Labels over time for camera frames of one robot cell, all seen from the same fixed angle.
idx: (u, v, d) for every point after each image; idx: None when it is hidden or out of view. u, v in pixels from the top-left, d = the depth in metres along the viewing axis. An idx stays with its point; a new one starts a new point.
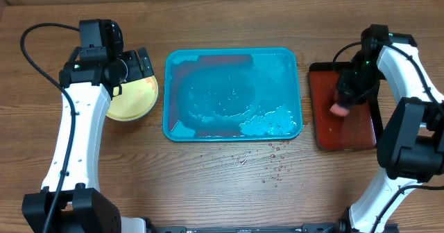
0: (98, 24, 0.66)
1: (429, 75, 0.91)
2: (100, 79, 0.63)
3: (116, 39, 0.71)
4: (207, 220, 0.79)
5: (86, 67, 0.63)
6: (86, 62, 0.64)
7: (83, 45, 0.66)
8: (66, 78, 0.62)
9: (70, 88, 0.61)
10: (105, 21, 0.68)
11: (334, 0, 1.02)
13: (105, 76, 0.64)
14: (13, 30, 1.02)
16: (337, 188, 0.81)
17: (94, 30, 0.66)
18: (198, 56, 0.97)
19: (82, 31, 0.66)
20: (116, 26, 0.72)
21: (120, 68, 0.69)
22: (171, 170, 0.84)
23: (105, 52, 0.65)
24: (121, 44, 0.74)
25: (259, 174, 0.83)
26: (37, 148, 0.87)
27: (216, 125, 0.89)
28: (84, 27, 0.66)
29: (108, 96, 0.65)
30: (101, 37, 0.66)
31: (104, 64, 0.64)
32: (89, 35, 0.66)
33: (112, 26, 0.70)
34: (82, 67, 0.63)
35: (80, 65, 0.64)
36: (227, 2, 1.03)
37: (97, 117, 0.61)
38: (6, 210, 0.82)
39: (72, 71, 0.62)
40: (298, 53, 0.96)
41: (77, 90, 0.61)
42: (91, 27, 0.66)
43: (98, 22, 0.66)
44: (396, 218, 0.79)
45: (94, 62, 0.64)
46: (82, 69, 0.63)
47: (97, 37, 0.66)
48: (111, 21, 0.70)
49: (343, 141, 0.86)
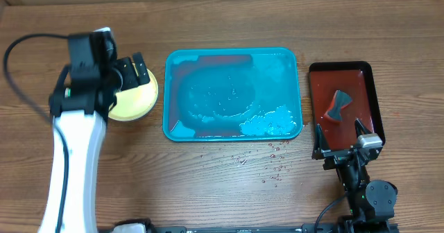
0: (85, 40, 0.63)
1: (429, 76, 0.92)
2: (94, 106, 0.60)
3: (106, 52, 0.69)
4: (207, 220, 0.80)
5: (75, 93, 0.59)
6: (78, 85, 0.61)
7: (71, 64, 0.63)
8: (56, 106, 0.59)
9: (61, 123, 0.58)
10: (91, 35, 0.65)
11: (334, 0, 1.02)
13: (98, 101, 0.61)
14: (13, 30, 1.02)
16: (336, 188, 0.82)
17: (82, 48, 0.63)
18: (198, 56, 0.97)
19: (70, 50, 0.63)
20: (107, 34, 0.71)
21: (114, 84, 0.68)
22: (170, 170, 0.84)
23: (96, 71, 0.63)
24: (114, 52, 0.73)
25: (259, 174, 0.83)
26: (37, 147, 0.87)
27: (216, 125, 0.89)
28: (71, 45, 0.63)
29: (103, 123, 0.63)
30: (90, 55, 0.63)
31: (94, 89, 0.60)
32: (77, 52, 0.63)
33: (100, 38, 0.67)
34: (71, 93, 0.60)
35: (70, 91, 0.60)
36: (227, 2, 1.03)
37: (91, 154, 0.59)
38: (7, 210, 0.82)
39: (63, 99, 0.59)
40: (298, 53, 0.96)
41: (68, 126, 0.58)
42: (79, 44, 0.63)
43: (89, 38, 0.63)
44: (397, 218, 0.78)
45: (87, 84, 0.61)
46: (73, 96, 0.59)
47: (88, 55, 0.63)
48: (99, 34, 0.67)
49: (343, 141, 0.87)
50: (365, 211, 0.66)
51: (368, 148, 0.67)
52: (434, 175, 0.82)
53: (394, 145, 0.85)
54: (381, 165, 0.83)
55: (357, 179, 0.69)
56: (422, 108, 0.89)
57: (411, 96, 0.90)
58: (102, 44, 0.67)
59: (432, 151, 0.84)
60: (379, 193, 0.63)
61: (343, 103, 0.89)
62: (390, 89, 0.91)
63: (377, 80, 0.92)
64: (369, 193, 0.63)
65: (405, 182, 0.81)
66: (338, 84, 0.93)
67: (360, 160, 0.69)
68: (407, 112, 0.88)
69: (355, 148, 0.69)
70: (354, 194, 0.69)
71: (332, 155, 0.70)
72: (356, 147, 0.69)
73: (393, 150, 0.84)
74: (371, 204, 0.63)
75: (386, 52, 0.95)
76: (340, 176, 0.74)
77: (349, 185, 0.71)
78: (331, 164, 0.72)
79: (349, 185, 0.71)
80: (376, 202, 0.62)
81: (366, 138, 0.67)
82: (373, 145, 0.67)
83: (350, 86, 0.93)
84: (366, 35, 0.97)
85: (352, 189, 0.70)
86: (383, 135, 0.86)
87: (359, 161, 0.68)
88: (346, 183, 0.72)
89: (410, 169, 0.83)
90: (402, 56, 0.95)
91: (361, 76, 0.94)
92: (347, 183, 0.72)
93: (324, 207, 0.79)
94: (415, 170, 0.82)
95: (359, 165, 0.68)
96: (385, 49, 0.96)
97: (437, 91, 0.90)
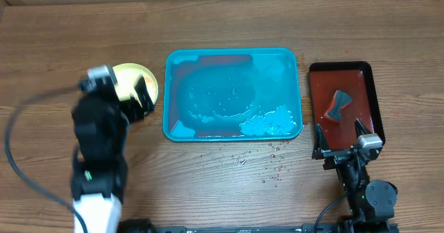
0: (94, 131, 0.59)
1: (429, 76, 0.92)
2: (112, 187, 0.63)
3: (108, 93, 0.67)
4: (207, 220, 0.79)
5: (97, 176, 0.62)
6: (95, 166, 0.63)
7: (82, 148, 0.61)
8: (77, 189, 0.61)
9: (80, 206, 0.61)
10: (98, 119, 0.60)
11: (334, 0, 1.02)
13: (116, 182, 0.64)
14: (13, 30, 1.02)
16: (336, 187, 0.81)
17: (94, 138, 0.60)
18: (198, 56, 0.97)
19: (80, 137, 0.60)
20: (107, 80, 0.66)
21: (119, 137, 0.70)
22: (170, 170, 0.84)
23: (109, 150, 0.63)
24: (114, 96, 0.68)
25: (259, 174, 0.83)
26: (37, 147, 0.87)
27: (216, 125, 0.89)
28: (80, 135, 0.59)
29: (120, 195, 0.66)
30: (102, 141, 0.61)
31: (113, 170, 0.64)
32: (88, 139, 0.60)
33: (105, 115, 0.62)
34: (92, 176, 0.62)
35: (91, 173, 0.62)
36: (227, 2, 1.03)
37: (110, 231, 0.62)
38: (7, 210, 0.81)
39: (84, 182, 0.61)
40: (298, 53, 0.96)
41: (87, 209, 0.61)
42: (89, 135, 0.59)
43: (95, 126, 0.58)
44: (397, 218, 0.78)
45: (103, 167, 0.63)
46: (94, 179, 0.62)
47: (98, 140, 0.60)
48: (103, 111, 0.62)
49: (343, 141, 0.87)
50: (365, 211, 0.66)
51: (368, 148, 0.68)
52: (434, 175, 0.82)
53: (394, 145, 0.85)
54: (381, 165, 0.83)
55: (357, 179, 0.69)
56: (422, 108, 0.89)
57: (411, 96, 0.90)
58: (107, 119, 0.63)
59: (432, 150, 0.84)
60: (379, 193, 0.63)
61: (343, 103, 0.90)
62: (390, 89, 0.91)
63: (377, 80, 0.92)
64: (369, 193, 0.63)
65: (405, 182, 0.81)
66: (338, 84, 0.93)
67: (361, 161, 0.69)
68: (407, 112, 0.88)
69: (355, 148, 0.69)
70: (354, 194, 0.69)
71: (332, 155, 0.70)
72: (356, 148, 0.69)
73: (393, 150, 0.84)
74: (371, 204, 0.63)
75: (386, 52, 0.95)
76: (340, 177, 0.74)
77: (349, 186, 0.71)
78: (331, 163, 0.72)
79: (349, 186, 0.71)
80: (376, 202, 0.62)
81: (366, 138, 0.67)
82: (373, 145, 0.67)
83: (350, 86, 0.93)
84: (366, 35, 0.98)
85: (352, 189, 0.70)
86: (383, 135, 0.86)
87: (359, 161, 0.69)
88: (346, 183, 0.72)
89: (410, 168, 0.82)
90: (402, 56, 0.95)
91: (361, 76, 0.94)
92: (347, 184, 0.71)
93: (324, 207, 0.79)
94: (415, 170, 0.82)
95: (359, 165, 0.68)
96: (384, 49, 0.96)
97: (437, 91, 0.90)
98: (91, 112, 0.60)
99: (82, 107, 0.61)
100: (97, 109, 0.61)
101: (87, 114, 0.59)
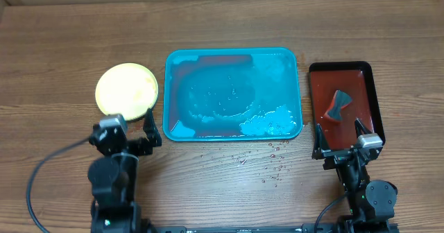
0: (109, 189, 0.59)
1: (429, 76, 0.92)
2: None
3: (120, 141, 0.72)
4: (207, 220, 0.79)
5: (116, 224, 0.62)
6: (113, 214, 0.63)
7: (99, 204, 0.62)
8: None
9: None
10: (113, 177, 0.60)
11: (334, 0, 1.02)
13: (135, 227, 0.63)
14: (13, 30, 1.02)
16: (336, 187, 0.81)
17: (110, 197, 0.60)
18: (198, 56, 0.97)
19: (97, 198, 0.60)
20: (118, 129, 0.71)
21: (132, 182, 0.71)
22: (170, 170, 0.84)
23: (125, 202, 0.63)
24: (124, 140, 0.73)
25: (259, 174, 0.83)
26: (37, 147, 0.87)
27: (216, 125, 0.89)
28: (97, 195, 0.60)
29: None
30: (117, 194, 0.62)
31: (130, 216, 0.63)
32: (103, 197, 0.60)
33: (119, 170, 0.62)
34: (111, 224, 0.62)
35: (109, 219, 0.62)
36: (227, 3, 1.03)
37: None
38: (6, 210, 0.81)
39: (103, 229, 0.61)
40: (298, 53, 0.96)
41: None
42: (105, 194, 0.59)
43: (111, 187, 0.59)
44: (397, 218, 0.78)
45: (121, 214, 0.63)
46: (113, 225, 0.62)
47: (114, 196, 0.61)
48: (118, 166, 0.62)
49: (343, 141, 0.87)
50: (365, 211, 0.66)
51: (368, 148, 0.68)
52: (435, 175, 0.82)
53: (394, 145, 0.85)
54: (381, 165, 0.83)
55: (357, 179, 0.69)
56: (422, 108, 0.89)
57: (411, 95, 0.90)
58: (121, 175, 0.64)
59: (432, 150, 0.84)
60: (379, 193, 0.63)
61: (343, 103, 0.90)
62: (390, 89, 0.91)
63: (377, 80, 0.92)
64: (369, 193, 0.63)
65: (405, 182, 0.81)
66: (338, 84, 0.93)
67: (361, 161, 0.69)
68: (407, 111, 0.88)
69: (355, 148, 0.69)
70: (354, 194, 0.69)
71: (332, 155, 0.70)
72: (356, 147, 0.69)
73: (393, 150, 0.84)
74: (371, 204, 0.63)
75: (385, 52, 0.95)
76: (340, 177, 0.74)
77: (349, 186, 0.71)
78: (331, 163, 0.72)
79: (350, 186, 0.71)
80: (375, 202, 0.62)
81: (366, 138, 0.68)
82: (373, 145, 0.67)
83: (350, 86, 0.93)
84: (366, 35, 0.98)
85: (352, 189, 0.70)
86: (383, 135, 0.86)
87: (359, 161, 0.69)
88: (346, 183, 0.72)
89: (410, 168, 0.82)
90: (402, 56, 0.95)
91: (361, 76, 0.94)
92: (347, 184, 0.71)
93: (324, 207, 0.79)
94: (415, 170, 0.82)
95: (359, 165, 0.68)
96: (384, 49, 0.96)
97: (437, 91, 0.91)
98: (108, 170, 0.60)
99: (98, 165, 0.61)
100: (112, 167, 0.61)
101: (103, 173, 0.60)
